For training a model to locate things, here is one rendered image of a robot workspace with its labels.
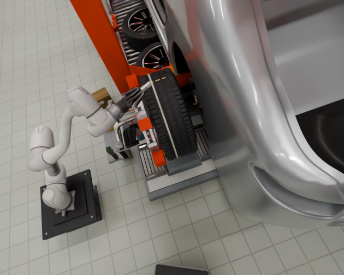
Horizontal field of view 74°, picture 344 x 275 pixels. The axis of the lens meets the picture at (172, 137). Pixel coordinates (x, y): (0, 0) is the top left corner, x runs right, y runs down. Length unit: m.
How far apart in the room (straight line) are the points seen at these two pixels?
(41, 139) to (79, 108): 0.51
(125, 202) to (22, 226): 1.12
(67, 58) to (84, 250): 2.73
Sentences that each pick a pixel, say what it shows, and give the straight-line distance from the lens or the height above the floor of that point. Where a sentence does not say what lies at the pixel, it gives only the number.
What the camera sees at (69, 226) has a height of 0.30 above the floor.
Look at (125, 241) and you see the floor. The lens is 2.42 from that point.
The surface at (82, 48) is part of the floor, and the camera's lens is 4.04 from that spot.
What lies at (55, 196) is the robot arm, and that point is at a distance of 2.15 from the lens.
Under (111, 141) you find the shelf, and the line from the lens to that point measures 2.24.
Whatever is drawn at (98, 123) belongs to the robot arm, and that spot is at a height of 1.31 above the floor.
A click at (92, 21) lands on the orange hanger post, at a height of 1.42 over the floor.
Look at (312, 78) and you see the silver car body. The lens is 1.88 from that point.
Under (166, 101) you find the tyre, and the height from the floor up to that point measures 1.16.
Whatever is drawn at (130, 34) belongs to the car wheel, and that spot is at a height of 0.50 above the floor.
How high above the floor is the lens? 2.30
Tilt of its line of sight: 62 degrees down
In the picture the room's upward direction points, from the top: 17 degrees counter-clockwise
